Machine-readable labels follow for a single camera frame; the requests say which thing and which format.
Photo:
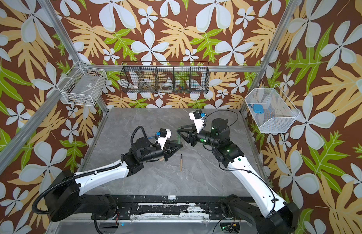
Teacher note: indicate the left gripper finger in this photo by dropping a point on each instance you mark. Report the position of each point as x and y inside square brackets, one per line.
[170, 149]
[188, 128]

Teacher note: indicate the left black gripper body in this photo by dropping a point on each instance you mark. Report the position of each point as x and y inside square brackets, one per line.
[154, 152]

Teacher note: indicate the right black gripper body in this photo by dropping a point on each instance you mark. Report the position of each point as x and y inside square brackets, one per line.
[207, 139]

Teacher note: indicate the light green pen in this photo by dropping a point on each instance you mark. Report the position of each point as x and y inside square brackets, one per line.
[179, 139]

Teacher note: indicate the beige pen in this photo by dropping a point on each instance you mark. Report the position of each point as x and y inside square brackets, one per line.
[181, 162]

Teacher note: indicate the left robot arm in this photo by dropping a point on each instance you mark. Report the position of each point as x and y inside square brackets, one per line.
[68, 194]

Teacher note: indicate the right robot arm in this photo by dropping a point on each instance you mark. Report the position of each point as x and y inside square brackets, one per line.
[271, 214]

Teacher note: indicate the blue object in basket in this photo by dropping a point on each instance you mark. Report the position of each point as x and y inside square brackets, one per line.
[258, 109]

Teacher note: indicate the white mesh basket right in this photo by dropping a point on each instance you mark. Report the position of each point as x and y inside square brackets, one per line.
[279, 112]

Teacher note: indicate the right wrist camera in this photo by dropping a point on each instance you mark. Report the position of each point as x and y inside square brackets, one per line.
[198, 117]

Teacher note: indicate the black wire basket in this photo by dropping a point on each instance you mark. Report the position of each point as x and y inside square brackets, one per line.
[170, 77]

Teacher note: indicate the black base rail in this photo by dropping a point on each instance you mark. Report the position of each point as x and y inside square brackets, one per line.
[165, 208]

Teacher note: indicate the white wire basket left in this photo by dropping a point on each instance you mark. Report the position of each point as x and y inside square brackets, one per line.
[83, 85]

